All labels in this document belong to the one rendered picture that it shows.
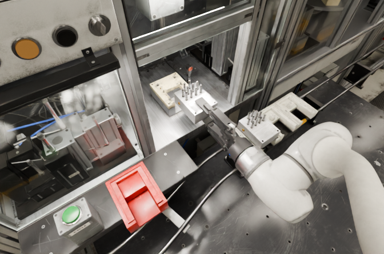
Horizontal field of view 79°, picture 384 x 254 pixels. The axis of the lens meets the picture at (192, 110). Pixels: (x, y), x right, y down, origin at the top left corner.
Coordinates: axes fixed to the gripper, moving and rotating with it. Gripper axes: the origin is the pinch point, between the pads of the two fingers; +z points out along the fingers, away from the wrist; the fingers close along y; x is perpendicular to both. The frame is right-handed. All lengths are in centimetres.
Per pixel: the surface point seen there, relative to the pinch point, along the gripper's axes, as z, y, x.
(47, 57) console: 2.8, 35.6, 33.9
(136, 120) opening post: 3.0, 8.1, 22.0
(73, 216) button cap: -8.8, 0.3, 46.5
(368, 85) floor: -5, -104, -213
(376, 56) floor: 15, -104, -266
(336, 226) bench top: -53, -34, -26
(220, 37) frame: 22.0, 6.8, -24.8
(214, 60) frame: 24.5, -6.2, -24.8
